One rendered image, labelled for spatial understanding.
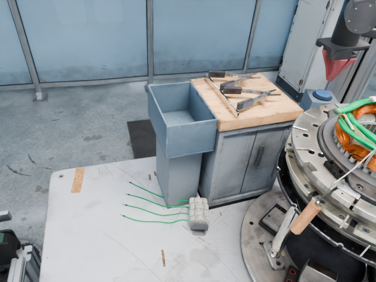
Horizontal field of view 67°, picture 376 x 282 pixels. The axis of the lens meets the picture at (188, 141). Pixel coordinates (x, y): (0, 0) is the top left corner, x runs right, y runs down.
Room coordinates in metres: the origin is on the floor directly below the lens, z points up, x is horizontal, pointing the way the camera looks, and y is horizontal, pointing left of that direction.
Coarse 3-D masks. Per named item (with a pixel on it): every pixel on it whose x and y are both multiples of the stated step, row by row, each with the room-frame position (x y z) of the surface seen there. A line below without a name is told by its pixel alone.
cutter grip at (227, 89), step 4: (224, 88) 0.55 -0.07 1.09; (228, 88) 0.55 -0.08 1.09; (232, 88) 0.55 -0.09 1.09; (236, 88) 0.55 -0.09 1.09; (240, 88) 0.56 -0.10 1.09; (224, 92) 0.55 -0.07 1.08; (228, 92) 0.55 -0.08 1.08; (232, 92) 0.55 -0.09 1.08; (236, 92) 0.55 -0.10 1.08; (240, 92) 0.56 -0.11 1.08
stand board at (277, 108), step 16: (192, 80) 0.63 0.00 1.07; (224, 80) 0.65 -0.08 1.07; (256, 80) 0.66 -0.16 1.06; (208, 96) 0.56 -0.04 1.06; (240, 96) 0.57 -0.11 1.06; (256, 96) 0.58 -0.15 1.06; (272, 96) 0.59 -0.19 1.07; (224, 112) 0.50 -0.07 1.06; (240, 112) 0.50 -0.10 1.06; (256, 112) 0.51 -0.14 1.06; (272, 112) 0.52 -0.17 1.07; (288, 112) 0.52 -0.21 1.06; (224, 128) 0.47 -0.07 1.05; (240, 128) 0.48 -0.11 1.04
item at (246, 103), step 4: (244, 100) 0.50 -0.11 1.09; (248, 100) 0.51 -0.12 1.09; (252, 100) 0.51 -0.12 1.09; (240, 104) 0.49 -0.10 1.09; (244, 104) 0.50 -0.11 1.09; (248, 104) 0.50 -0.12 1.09; (252, 104) 0.51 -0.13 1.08; (236, 108) 0.49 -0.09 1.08; (240, 108) 0.49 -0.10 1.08; (244, 108) 0.50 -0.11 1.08
